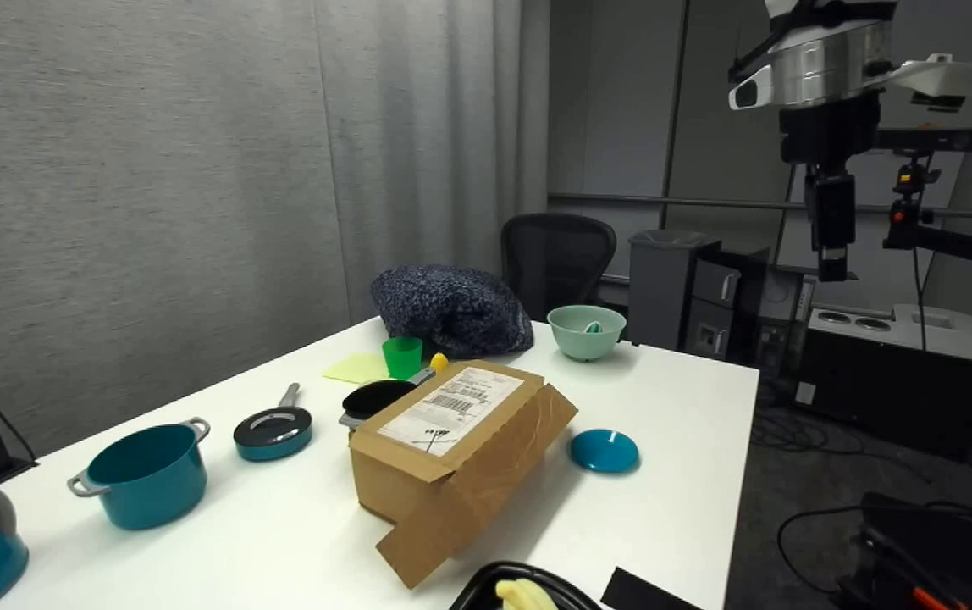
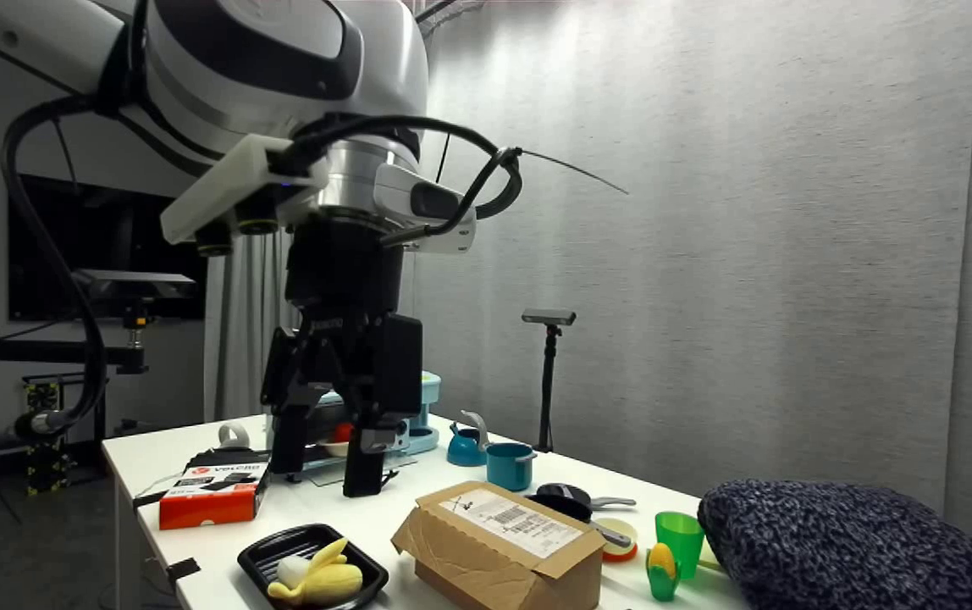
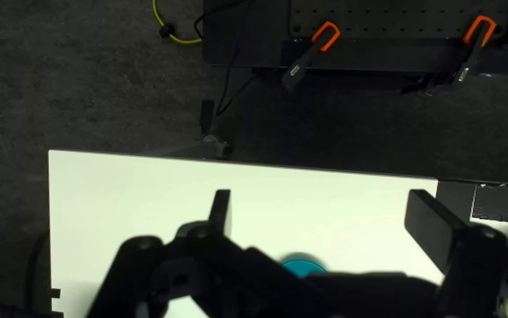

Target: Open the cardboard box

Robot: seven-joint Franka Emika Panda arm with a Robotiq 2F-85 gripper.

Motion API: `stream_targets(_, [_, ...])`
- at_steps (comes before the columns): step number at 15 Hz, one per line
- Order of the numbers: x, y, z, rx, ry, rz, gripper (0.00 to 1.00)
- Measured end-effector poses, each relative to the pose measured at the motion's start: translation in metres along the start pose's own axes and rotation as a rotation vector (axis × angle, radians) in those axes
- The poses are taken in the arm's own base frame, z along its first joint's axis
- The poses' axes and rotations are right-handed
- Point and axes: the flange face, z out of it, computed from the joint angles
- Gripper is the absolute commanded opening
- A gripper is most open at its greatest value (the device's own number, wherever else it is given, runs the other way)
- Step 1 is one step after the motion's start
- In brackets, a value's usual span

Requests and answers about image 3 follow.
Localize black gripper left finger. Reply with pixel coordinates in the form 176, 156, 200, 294
87, 188, 291, 318

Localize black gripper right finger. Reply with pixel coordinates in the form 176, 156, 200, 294
404, 188, 508, 318

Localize black white marker tiles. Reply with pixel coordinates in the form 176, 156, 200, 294
469, 183, 508, 227

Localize small teal round lid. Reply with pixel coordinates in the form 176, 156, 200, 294
280, 252, 330, 280

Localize orange black bar clamp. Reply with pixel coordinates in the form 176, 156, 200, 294
453, 15, 499, 86
282, 20, 344, 93

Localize black pegboard platform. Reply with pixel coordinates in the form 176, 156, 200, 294
202, 0, 508, 77

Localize thin black floor cable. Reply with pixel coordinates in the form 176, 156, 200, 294
197, 11, 261, 140

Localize yellow green cable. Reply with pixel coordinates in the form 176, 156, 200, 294
151, 0, 206, 48

